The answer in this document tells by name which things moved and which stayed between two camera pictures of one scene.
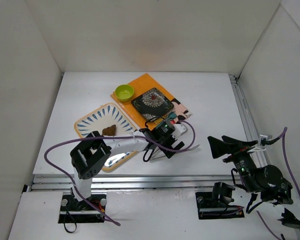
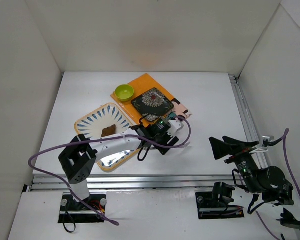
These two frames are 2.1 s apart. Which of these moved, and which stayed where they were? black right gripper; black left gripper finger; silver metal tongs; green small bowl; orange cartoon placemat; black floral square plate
Moved: black left gripper finger; silver metal tongs
Stayed: black floral square plate; green small bowl; black right gripper; orange cartoon placemat
